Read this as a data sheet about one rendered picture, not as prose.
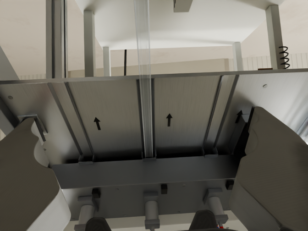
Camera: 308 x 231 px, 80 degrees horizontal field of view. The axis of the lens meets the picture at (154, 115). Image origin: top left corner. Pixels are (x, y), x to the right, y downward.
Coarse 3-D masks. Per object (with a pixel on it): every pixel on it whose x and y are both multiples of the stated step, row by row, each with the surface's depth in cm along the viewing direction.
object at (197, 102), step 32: (0, 96) 24; (32, 96) 24; (64, 96) 25; (96, 96) 25; (128, 96) 25; (160, 96) 26; (192, 96) 26; (224, 96) 26; (256, 96) 27; (288, 96) 27; (64, 128) 29; (96, 128) 29; (128, 128) 29; (160, 128) 30; (192, 128) 30; (224, 128) 31; (64, 160) 34; (96, 160) 35
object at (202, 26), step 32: (96, 0) 59; (128, 0) 59; (160, 0) 60; (192, 0) 61; (224, 0) 62; (256, 0) 62; (96, 32) 77; (128, 32) 78; (160, 32) 79; (192, 32) 81; (224, 32) 82
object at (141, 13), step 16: (144, 0) 17; (144, 16) 18; (144, 32) 19; (144, 48) 20; (144, 64) 21; (144, 80) 23; (144, 96) 24; (144, 112) 26; (144, 128) 28; (144, 144) 31
